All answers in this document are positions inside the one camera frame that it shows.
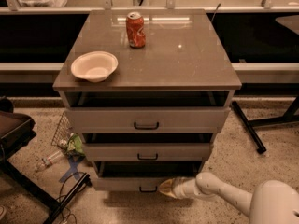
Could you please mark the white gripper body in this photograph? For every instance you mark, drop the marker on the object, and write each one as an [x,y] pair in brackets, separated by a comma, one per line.
[181,190]

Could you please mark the clear plastic bottle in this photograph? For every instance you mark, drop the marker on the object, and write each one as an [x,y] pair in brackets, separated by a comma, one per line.
[48,161]

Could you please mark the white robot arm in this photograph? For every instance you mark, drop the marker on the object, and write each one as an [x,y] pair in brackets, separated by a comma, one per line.
[272,202]

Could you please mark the wire mesh basket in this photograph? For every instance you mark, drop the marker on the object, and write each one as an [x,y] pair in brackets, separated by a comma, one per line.
[62,132]

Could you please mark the grey drawer cabinet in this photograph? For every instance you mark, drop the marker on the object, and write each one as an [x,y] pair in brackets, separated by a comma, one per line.
[183,64]

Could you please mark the green chip bag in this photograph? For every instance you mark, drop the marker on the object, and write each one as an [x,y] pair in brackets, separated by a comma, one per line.
[74,145]

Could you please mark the orange soda can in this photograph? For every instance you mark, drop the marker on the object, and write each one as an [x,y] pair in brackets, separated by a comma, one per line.
[135,30]

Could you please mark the drawer black handle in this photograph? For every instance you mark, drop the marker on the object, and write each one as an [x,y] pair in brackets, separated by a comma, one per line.
[147,120]
[147,152]
[142,176]

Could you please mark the black stand base left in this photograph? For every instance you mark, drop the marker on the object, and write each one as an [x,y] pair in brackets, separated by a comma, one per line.
[56,206]

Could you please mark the white paper bowl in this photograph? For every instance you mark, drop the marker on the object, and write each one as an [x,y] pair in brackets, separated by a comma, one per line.
[94,66]

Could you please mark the dark brown chair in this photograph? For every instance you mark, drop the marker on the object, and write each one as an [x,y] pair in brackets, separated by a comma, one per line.
[16,129]

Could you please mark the black table leg right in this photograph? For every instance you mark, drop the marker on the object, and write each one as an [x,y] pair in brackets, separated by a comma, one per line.
[290,116]

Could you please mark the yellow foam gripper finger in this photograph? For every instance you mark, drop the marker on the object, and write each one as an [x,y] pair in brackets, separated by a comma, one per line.
[166,188]

